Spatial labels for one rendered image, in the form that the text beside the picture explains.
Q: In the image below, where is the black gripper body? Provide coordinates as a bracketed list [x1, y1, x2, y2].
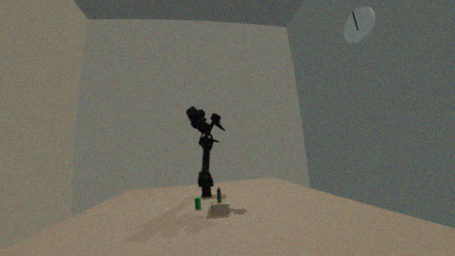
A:
[198, 113, 221, 146]

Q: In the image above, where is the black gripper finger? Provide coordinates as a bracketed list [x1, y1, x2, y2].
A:
[213, 118, 225, 131]
[204, 137, 220, 143]

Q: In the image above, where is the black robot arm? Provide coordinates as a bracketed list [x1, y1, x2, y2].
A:
[186, 106, 214, 197]

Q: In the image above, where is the green cylinder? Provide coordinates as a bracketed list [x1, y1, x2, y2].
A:
[195, 197, 201, 209]

